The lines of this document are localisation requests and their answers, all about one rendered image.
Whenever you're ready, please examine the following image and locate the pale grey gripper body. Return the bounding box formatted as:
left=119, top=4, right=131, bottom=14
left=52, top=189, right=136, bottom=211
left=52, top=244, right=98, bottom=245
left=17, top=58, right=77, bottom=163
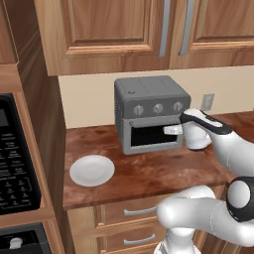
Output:
left=162, top=124, right=185, bottom=136

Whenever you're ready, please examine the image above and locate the tall wooden appliance cabinet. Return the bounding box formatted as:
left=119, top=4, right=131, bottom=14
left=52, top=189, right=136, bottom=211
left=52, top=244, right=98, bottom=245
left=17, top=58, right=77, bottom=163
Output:
left=0, top=0, right=75, bottom=254

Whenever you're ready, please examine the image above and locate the wooden cupboard door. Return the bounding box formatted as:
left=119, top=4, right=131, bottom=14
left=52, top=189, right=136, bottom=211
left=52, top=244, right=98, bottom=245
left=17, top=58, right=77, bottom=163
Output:
left=34, top=0, right=177, bottom=76
left=170, top=0, right=254, bottom=70

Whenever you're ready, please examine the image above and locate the white round plate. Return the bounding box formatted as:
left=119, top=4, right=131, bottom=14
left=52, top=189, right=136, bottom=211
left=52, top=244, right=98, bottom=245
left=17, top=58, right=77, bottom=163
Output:
left=68, top=154, right=116, bottom=188

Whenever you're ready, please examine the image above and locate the grey toaster oven knob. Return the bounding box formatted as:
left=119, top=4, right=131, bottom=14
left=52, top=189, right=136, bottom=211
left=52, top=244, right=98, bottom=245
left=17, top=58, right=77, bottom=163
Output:
left=173, top=100, right=185, bottom=112
left=133, top=104, right=146, bottom=116
left=153, top=102, right=165, bottom=114

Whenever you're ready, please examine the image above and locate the grey drawer handle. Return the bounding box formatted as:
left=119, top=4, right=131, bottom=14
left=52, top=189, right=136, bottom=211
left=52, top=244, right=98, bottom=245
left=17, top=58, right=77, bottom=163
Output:
left=122, top=233, right=157, bottom=246
left=123, top=204, right=159, bottom=217

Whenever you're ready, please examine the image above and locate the toaster oven door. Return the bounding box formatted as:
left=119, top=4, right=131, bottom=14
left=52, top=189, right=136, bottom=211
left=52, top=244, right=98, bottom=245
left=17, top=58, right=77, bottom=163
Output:
left=127, top=116, right=186, bottom=150

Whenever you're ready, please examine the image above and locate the grey cupboard door handle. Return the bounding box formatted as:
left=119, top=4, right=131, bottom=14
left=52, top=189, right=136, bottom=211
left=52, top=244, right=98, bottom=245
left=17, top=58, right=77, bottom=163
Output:
left=159, top=0, right=172, bottom=59
left=178, top=0, right=196, bottom=57

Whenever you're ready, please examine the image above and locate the black microwave oven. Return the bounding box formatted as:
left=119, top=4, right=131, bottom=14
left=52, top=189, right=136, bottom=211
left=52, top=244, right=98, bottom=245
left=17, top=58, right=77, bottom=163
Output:
left=0, top=93, right=43, bottom=216

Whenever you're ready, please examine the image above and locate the wooden drawer front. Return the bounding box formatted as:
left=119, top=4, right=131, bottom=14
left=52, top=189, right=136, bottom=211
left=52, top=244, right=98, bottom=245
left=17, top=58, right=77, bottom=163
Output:
left=98, top=193, right=174, bottom=226
left=98, top=224, right=171, bottom=254

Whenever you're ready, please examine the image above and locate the grey toaster oven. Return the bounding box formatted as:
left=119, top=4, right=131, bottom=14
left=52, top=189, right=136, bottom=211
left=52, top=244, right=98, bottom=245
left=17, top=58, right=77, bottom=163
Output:
left=113, top=74, right=192, bottom=156

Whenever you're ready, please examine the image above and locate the white wall outlet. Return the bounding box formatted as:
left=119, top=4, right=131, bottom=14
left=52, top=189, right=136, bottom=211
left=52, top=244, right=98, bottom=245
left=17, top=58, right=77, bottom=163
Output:
left=200, top=93, right=215, bottom=112

